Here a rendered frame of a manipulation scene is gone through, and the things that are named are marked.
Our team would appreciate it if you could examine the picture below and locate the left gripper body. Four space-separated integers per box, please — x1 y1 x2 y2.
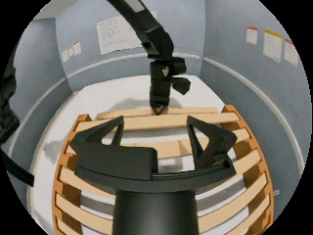
149 79 169 105

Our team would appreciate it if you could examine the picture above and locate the brown wooden bed frame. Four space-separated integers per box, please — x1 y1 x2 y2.
51 106 274 235

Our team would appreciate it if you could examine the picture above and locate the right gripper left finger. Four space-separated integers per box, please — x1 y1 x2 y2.
73 115 125 145

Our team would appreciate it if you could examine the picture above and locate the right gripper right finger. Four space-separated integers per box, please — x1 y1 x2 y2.
187 115 238 169

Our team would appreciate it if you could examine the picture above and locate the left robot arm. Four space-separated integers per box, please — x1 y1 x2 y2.
0 0 192 138

